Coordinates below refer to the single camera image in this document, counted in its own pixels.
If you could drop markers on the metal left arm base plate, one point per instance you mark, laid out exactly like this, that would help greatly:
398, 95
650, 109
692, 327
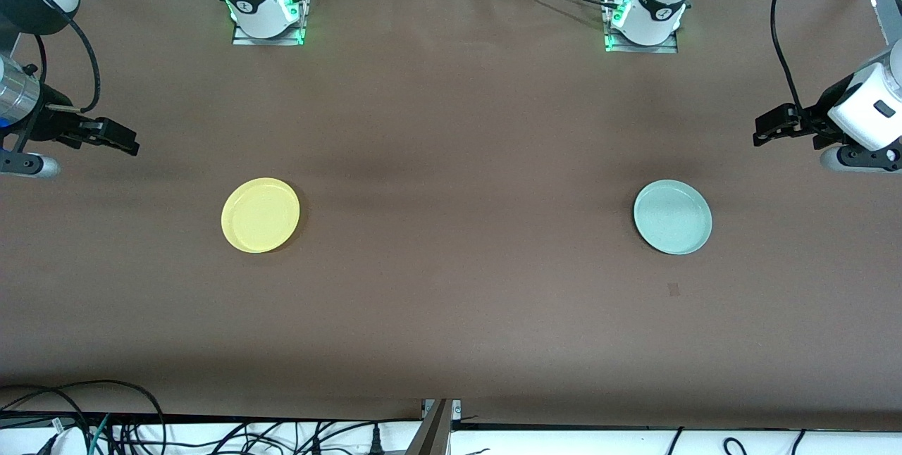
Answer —
666, 48

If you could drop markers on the aluminium profile post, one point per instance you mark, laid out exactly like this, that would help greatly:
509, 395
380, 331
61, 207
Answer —
433, 430

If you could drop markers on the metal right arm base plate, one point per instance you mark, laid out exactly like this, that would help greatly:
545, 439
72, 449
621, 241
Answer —
243, 39

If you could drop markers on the white lower shelf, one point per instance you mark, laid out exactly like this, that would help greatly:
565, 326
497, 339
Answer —
564, 444

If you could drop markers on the yellow round plate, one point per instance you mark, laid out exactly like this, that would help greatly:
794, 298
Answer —
261, 215

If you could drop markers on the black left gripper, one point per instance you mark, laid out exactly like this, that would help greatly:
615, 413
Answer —
815, 120

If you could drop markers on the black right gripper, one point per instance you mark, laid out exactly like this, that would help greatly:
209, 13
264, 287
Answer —
53, 122

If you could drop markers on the brown table cover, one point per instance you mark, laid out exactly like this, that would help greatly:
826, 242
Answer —
493, 300

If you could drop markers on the pale green round plate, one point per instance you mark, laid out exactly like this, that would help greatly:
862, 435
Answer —
673, 217

